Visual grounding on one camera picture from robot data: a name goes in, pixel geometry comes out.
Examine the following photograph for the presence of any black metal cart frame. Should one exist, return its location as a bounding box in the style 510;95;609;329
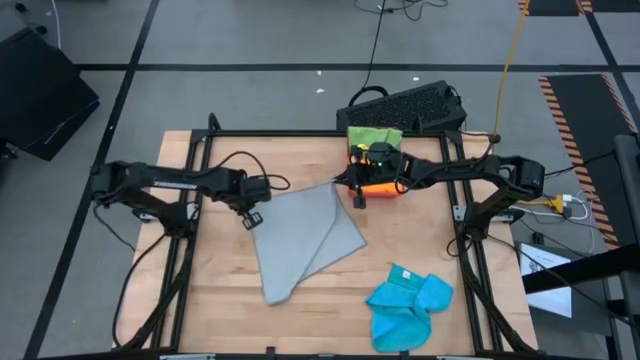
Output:
522;133;640;360

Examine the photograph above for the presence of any blue microfiber towel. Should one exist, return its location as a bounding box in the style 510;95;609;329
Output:
365;263;455;354

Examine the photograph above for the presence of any white paper sheet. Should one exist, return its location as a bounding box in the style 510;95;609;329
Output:
519;242;573;319

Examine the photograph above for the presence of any black equipment case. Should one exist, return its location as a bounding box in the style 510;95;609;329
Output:
0;27;101;162

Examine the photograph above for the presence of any grey microfiber towel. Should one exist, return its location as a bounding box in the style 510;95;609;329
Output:
249;180;369;307

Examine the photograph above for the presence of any white power cable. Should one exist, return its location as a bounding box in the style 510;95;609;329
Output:
519;192;599;254

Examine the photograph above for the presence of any orange microfiber towel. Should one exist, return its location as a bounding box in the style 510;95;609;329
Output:
349;180;401;199

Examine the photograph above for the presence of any black perforated computer case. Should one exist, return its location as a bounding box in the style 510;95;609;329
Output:
335;79;468;134

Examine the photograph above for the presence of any black hazard striped mat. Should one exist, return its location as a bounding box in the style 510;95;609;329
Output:
517;0;640;17
537;73;640;251

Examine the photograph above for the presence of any long yellow cable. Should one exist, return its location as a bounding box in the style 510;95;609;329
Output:
492;0;531;144

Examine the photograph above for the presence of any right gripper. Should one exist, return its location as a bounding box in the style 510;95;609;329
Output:
333;141;417;211

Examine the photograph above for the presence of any black floor cable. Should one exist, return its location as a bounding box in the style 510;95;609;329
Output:
348;0;450;107

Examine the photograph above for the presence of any thin white cable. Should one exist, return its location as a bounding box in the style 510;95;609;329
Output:
49;0;63;51

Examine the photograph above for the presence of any red plastic bin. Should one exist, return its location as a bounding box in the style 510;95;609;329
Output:
346;125;404;200

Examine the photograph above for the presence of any short yellow cable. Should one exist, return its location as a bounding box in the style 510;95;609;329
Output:
519;197;566;214

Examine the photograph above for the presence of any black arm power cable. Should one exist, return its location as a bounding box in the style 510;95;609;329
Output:
112;230;171;349

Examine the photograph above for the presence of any bright green microfiber towel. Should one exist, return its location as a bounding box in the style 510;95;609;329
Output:
347;125;404;151

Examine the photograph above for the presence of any black left camera cable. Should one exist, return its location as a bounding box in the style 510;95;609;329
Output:
199;151;292;192

